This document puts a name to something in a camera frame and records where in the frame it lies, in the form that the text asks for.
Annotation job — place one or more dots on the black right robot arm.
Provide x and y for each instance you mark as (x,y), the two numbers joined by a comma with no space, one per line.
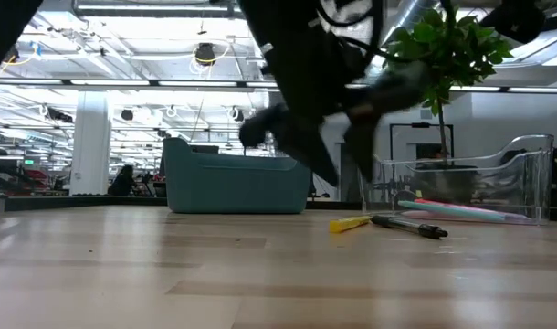
(513,20)

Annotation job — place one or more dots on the yellow highlighter pen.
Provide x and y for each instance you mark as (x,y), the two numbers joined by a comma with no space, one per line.
(349,224)

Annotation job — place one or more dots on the white building column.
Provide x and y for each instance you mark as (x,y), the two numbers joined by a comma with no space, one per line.
(90,146)

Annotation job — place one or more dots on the clear plastic bin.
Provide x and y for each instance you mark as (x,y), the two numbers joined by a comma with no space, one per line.
(525,183)

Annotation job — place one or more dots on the teal plastic bin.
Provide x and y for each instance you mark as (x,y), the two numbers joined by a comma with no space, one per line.
(233,187)

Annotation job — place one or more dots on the green leafy plant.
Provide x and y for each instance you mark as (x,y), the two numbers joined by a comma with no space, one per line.
(456,45)

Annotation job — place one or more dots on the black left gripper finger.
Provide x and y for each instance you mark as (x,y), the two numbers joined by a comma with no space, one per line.
(363,146)
(301,146)

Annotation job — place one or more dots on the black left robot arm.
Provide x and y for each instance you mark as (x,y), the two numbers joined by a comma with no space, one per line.
(283,18)

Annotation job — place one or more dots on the black pen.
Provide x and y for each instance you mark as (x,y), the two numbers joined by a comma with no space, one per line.
(411,226)

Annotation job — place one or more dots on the black background station frame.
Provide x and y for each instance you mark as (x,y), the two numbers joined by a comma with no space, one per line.
(420,124)

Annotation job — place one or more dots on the person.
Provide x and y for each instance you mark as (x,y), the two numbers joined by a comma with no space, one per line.
(122,182)

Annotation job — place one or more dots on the black aluminium table frame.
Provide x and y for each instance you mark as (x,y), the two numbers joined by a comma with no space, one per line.
(77,203)

